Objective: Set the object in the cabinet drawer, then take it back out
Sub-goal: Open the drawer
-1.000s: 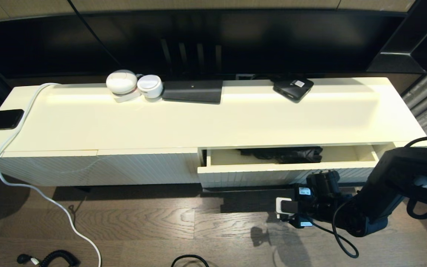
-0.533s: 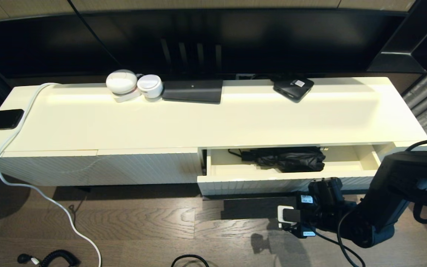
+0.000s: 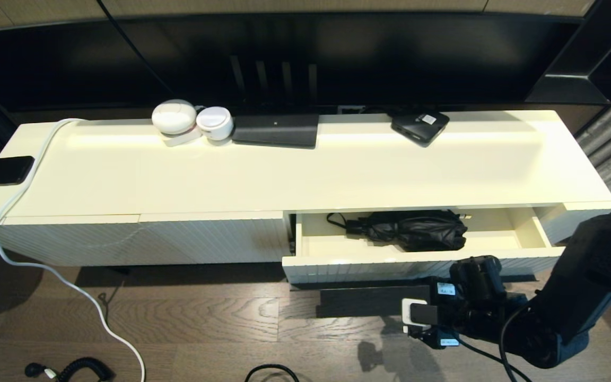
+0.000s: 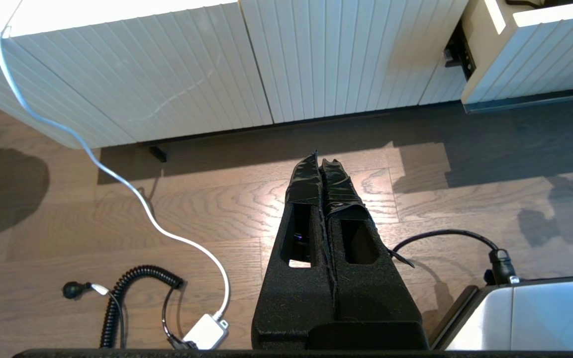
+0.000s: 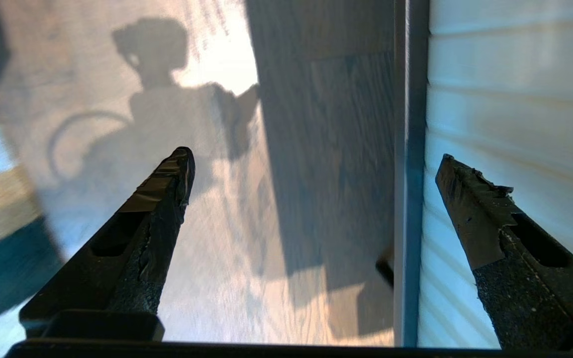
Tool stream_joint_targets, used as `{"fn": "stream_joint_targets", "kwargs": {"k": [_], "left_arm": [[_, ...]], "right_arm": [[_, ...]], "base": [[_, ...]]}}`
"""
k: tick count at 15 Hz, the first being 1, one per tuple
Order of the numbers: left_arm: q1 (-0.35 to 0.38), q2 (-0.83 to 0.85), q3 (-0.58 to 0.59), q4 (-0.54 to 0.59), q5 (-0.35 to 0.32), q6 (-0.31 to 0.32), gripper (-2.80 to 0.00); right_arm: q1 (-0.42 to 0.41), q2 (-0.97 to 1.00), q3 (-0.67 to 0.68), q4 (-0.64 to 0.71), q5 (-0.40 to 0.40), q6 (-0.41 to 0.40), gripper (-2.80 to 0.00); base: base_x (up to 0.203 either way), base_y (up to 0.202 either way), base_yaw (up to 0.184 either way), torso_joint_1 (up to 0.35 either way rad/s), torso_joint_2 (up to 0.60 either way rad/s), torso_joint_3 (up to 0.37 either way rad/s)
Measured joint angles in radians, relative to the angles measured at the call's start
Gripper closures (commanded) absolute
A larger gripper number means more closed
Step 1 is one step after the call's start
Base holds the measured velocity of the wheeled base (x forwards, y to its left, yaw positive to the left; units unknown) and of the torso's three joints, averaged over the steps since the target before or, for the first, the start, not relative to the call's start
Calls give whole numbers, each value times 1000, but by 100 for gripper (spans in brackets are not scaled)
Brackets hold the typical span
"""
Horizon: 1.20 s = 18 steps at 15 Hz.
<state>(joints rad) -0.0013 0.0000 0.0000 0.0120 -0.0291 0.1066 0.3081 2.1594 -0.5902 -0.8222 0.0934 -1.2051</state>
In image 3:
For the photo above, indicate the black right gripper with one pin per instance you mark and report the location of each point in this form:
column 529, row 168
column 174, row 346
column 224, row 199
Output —
column 470, row 318

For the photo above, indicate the black umbrella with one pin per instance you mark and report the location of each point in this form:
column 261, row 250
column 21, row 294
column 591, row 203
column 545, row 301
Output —
column 417, row 231

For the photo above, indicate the white ribbed drawer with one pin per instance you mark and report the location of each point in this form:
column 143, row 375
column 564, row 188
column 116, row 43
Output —
column 337, row 268

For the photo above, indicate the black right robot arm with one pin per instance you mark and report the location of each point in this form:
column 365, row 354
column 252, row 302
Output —
column 581, row 276

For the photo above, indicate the white TV cabinet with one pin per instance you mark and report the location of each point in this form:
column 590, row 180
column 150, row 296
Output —
column 178, row 180

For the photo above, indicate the small black box white label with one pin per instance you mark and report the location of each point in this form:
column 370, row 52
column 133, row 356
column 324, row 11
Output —
column 417, row 131

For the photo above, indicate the flat black rectangular box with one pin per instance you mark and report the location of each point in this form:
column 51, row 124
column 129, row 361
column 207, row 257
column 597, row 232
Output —
column 275, row 131

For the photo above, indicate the black television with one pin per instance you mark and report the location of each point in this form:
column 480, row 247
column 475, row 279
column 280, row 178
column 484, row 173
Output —
column 390, row 53

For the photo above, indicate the black shelf unit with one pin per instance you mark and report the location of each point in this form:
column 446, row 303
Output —
column 602, row 53

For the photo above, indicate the small white round device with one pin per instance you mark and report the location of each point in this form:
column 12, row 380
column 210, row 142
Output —
column 214, row 122

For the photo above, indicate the large white round device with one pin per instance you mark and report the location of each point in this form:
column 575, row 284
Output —
column 174, row 116

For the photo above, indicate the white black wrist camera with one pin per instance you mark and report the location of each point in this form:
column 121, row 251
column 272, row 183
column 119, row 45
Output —
column 419, row 314

